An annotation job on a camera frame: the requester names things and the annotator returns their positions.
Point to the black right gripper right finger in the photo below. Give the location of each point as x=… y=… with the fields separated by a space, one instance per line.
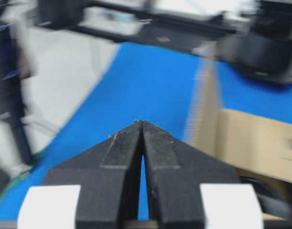
x=175 y=172

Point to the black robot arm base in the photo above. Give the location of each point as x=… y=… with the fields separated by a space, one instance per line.
x=263 y=51

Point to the blue table mat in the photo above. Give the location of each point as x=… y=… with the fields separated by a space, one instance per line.
x=71 y=107

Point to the brown cardboard box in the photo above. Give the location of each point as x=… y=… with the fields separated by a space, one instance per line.
x=247 y=124

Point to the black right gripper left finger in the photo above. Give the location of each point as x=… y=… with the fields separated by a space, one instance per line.
x=97 y=189

